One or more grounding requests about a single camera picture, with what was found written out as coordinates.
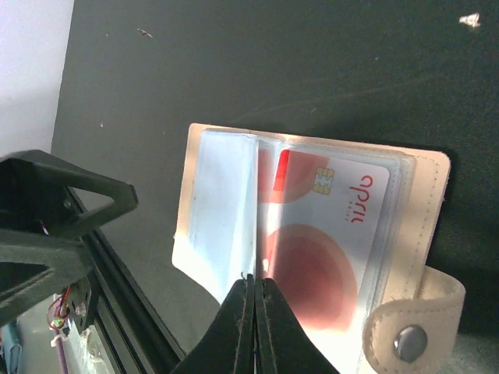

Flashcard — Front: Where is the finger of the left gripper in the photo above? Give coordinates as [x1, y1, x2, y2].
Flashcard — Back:
[1, 150, 138, 239]
[1, 229, 92, 326]

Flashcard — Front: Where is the beige leather card holder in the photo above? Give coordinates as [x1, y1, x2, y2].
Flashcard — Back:
[172, 123, 465, 373]

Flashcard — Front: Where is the white slotted cable duct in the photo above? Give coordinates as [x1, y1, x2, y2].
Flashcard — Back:
[1, 321, 23, 374]

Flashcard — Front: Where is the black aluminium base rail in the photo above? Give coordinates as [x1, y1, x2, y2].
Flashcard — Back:
[68, 186, 187, 374]

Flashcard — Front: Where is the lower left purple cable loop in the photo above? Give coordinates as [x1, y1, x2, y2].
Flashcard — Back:
[50, 334, 69, 374]

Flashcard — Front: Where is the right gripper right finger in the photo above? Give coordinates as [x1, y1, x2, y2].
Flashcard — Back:
[255, 278, 338, 374]

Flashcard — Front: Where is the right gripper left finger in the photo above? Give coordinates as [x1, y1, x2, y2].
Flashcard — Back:
[173, 275, 255, 374]

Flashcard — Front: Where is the red white card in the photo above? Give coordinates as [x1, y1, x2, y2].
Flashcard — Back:
[263, 150, 390, 333]

